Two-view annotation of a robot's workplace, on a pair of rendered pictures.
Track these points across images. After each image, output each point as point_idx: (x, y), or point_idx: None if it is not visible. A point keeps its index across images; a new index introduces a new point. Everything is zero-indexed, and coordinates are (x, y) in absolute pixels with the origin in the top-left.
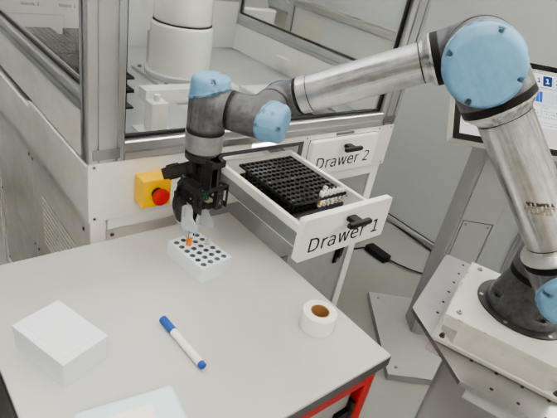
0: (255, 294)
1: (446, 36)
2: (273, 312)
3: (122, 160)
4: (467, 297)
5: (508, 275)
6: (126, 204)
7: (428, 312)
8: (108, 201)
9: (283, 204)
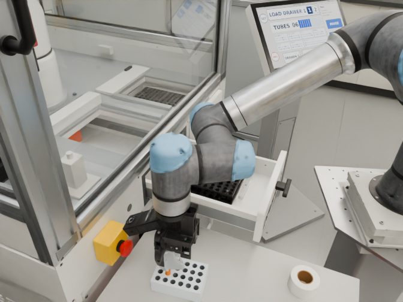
0: (243, 285)
1: (361, 36)
2: (268, 293)
3: (80, 239)
4: (372, 205)
5: (396, 181)
6: (92, 268)
7: (346, 224)
8: (79, 277)
9: (215, 195)
